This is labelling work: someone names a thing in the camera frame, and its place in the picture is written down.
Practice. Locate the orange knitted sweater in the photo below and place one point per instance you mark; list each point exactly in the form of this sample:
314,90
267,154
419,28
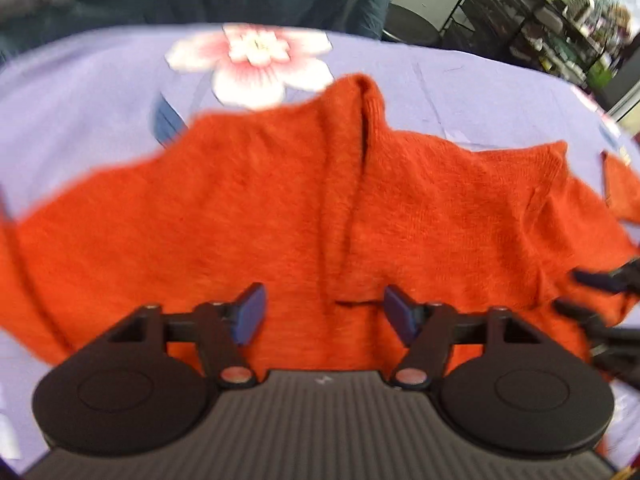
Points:
250,185

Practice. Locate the black metal cart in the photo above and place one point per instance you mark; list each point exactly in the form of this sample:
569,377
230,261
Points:
500,10

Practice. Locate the round black stool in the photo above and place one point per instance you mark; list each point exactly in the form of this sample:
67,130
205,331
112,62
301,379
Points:
412,25

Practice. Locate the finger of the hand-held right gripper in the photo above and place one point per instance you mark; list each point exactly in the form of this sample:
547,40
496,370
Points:
620,280
580,310

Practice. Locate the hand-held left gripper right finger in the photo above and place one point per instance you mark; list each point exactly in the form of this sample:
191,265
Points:
400,312

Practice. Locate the purple floral blanket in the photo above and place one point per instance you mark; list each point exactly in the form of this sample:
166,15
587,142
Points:
75,110

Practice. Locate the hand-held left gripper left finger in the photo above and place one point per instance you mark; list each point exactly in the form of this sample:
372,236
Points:
250,312

